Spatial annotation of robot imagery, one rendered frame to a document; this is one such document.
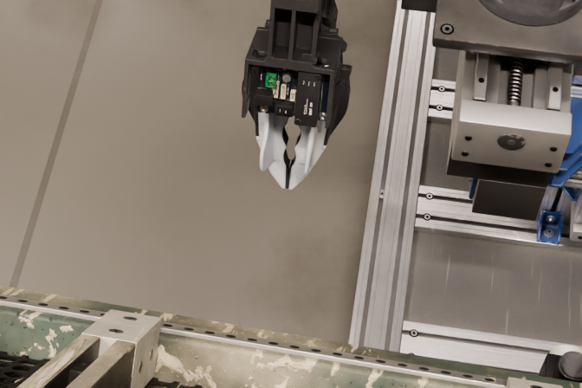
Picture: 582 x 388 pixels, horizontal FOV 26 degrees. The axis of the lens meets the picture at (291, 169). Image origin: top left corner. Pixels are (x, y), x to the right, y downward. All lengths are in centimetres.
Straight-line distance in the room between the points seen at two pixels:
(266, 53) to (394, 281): 134
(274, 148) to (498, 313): 126
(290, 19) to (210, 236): 162
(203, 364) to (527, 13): 57
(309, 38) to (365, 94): 177
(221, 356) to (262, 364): 5
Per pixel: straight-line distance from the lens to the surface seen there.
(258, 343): 148
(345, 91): 105
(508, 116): 155
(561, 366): 162
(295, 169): 109
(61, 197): 266
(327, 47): 101
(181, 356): 148
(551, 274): 234
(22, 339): 153
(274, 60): 97
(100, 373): 123
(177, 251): 256
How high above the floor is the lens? 225
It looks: 58 degrees down
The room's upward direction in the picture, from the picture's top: straight up
